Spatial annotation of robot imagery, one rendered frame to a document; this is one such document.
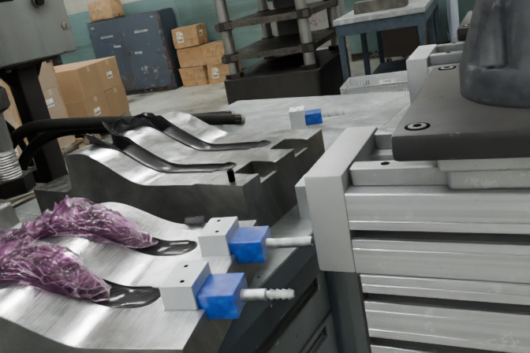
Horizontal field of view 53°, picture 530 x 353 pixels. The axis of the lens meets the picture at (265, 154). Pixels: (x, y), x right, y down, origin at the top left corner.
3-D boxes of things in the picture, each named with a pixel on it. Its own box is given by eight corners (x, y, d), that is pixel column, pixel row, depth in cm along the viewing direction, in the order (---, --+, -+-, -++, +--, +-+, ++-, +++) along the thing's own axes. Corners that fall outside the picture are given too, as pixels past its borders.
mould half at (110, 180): (329, 175, 98) (318, 104, 94) (254, 243, 77) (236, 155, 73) (136, 169, 125) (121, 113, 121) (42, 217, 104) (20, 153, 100)
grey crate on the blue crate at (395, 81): (431, 87, 403) (429, 67, 398) (427, 101, 367) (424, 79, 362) (351, 94, 426) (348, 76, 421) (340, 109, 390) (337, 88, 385)
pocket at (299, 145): (311, 158, 92) (307, 139, 90) (296, 170, 87) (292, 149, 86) (288, 158, 94) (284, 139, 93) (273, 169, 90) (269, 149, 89)
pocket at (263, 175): (280, 183, 83) (275, 161, 82) (263, 197, 79) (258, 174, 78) (255, 182, 86) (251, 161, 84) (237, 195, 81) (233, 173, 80)
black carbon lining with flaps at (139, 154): (278, 150, 94) (268, 98, 91) (226, 186, 81) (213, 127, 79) (138, 150, 113) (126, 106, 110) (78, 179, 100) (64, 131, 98)
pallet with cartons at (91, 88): (134, 121, 597) (116, 54, 575) (98, 144, 521) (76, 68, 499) (42, 133, 628) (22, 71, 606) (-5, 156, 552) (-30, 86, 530)
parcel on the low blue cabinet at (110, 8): (126, 16, 784) (121, -5, 776) (113, 18, 755) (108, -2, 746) (103, 20, 800) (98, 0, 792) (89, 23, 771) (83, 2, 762)
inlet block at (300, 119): (345, 120, 132) (342, 98, 130) (346, 125, 127) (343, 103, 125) (292, 128, 134) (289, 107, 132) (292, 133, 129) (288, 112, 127)
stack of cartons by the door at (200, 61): (244, 76, 763) (233, 17, 739) (235, 81, 735) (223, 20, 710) (192, 83, 796) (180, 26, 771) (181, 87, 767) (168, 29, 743)
